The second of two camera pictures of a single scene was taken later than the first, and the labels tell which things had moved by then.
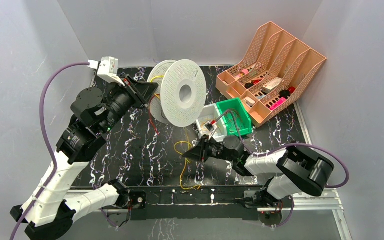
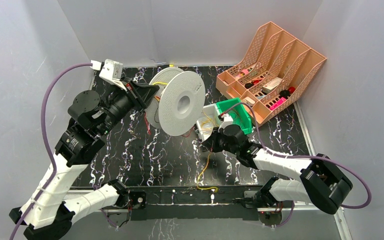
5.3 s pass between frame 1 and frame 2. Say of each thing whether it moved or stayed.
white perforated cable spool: moved
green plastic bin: stayed
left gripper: stayed
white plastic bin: stayed
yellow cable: moved
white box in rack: stayed
